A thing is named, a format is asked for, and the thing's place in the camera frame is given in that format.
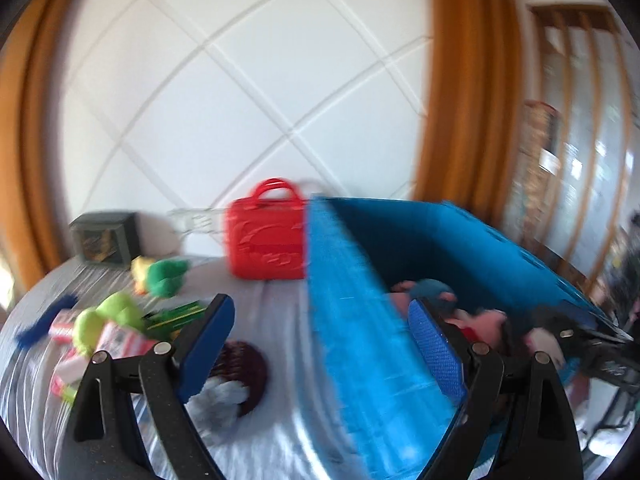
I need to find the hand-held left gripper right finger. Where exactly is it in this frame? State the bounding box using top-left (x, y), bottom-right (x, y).
top-left (407, 299), bottom-right (586, 480)

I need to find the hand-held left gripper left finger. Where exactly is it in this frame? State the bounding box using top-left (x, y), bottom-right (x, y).
top-left (57, 294), bottom-right (236, 480)

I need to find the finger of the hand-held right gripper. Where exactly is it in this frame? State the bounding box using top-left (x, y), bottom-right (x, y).
top-left (532, 304), bottom-right (627, 357)

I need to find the green white medicine box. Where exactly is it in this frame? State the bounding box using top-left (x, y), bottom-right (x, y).
top-left (144, 300), bottom-right (209, 342)

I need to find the blue storage box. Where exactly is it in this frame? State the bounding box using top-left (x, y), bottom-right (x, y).
top-left (305, 195), bottom-right (627, 480)

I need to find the maroon knitted piece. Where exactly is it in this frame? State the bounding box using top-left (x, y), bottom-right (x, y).
top-left (210, 341), bottom-right (270, 417)

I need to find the pale blue fluffy cloth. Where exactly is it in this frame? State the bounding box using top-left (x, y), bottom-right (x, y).
top-left (187, 377), bottom-right (254, 444)

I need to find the pink white wipes pack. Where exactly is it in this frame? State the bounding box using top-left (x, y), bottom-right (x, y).
top-left (95, 322), bottom-right (157, 362)

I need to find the green yellow plush toy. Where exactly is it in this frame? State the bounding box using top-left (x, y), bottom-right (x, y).
top-left (131, 256), bottom-right (192, 298)

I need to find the lime green plush toy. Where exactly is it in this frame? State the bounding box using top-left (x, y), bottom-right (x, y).
top-left (72, 291), bottom-right (149, 357)

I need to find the red plastic handbag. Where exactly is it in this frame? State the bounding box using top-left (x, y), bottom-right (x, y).
top-left (225, 177), bottom-right (309, 282)

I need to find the pink white packet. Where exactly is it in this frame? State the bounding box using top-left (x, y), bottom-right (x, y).
top-left (51, 354), bottom-right (92, 405)

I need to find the dark green gift bag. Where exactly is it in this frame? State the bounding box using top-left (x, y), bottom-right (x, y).
top-left (69, 211), bottom-right (142, 267)

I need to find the blue feather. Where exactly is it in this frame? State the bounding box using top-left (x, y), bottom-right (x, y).
top-left (15, 294), bottom-right (79, 351)

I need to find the wooden glass door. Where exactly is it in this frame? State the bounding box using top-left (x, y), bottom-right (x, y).
top-left (504, 4), bottom-right (640, 288)

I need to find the wooden frame post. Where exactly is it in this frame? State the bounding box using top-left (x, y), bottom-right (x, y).
top-left (0, 0), bottom-right (97, 282)
top-left (414, 0), bottom-right (522, 207)

